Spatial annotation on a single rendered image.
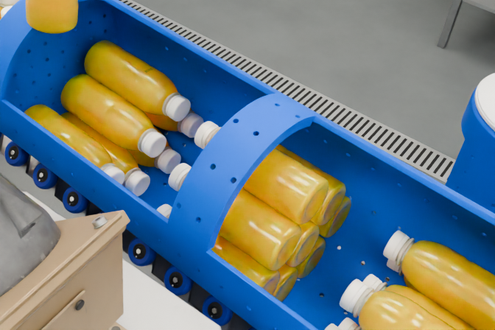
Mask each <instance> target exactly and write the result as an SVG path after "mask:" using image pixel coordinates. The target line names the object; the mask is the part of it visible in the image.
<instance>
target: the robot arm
mask: <svg viewBox="0 0 495 330"><path fill-rule="evenodd" d="M60 235H61V232H60V229H59V228H58V226H57V225H56V223H55V221H54V220H53V219H52V217H51V216H50V214H49V213H48V212H47V211H46V210H45V209H44V208H42V207H41V206H40V205H38V204H37V203H36V202H35V201H34V200H32V199H31V198H30V197H28V196H27V195H26V194H24V193H23V192H22V191H21V190H20V189H18V188H17V187H15V186H14V185H13V184H11V182H9V181H8V180H6V179H5V178H4V177H2V176H1V175H0V297H1V296H2V295H4V294H5V293H6V292H8V291H9V290H11V289H12V288H13V287H14V286H15V285H16V284H18V283H19V282H20V281H22V280H23V279H24V278H26V277H27V276H28V275H29V274H30V273H31V272H32V271H33V270H34V269H35V268H36V267H37V266H38V265H39V264H40V263H41V262H42V261H43V260H44V259H45V258H46V257H47V256H48V255H49V254H50V253H51V252H52V250H53V249H54V248H55V246H56V244H57V243H58V241H59V239H60Z"/></svg>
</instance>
